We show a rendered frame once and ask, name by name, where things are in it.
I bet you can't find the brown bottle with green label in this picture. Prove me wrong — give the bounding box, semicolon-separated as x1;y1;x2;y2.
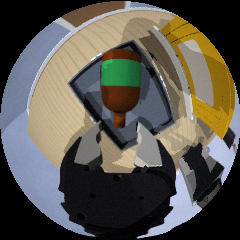
101;49;141;129

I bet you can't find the yellow divided crate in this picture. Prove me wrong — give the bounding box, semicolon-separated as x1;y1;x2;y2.
160;16;235;140

